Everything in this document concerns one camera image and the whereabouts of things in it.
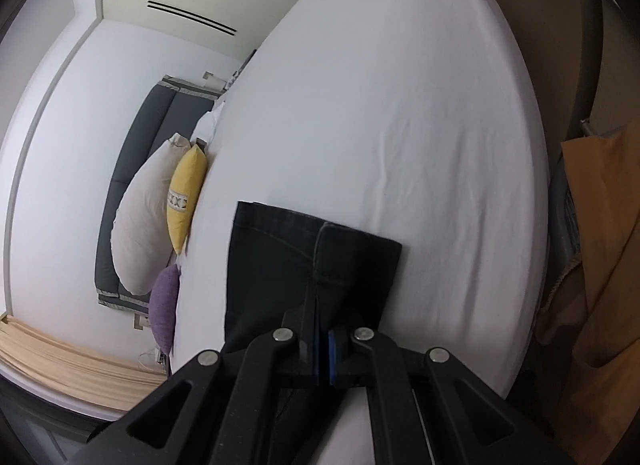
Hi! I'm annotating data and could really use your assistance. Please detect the dark grey padded headboard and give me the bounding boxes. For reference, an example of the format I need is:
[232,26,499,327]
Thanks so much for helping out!
[95,76,226,313]

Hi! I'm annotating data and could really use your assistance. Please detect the cream curtain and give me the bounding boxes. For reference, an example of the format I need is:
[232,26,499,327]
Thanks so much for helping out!
[0,317,171,391]

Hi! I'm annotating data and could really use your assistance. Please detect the orange cloth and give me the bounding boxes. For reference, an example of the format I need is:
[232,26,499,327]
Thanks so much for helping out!
[535,127,640,465]

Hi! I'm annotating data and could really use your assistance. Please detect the large beige pillow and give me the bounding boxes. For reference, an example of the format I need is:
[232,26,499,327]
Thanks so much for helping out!
[110,134,193,297]

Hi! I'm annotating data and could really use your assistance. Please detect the white pillow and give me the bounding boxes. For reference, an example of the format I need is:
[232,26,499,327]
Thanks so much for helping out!
[192,105,226,146]

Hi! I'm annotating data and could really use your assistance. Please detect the black denim pants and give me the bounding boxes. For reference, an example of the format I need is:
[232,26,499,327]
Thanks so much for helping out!
[221,201,403,426]

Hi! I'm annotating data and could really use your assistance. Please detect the purple cushion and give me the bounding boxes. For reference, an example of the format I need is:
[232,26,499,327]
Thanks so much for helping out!
[150,263,181,356]

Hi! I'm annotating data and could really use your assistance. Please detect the bed with white sheet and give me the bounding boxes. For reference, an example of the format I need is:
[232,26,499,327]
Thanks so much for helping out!
[167,0,548,465]

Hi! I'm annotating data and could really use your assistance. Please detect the yellow patterned cushion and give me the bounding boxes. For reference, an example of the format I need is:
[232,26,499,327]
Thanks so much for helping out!
[166,142,208,256]

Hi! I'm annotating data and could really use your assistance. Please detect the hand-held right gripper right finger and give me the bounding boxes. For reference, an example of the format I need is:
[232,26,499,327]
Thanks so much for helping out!
[327,326,576,465]

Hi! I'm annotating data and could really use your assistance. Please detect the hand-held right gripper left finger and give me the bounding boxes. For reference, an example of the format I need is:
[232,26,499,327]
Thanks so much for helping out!
[67,287,326,465]

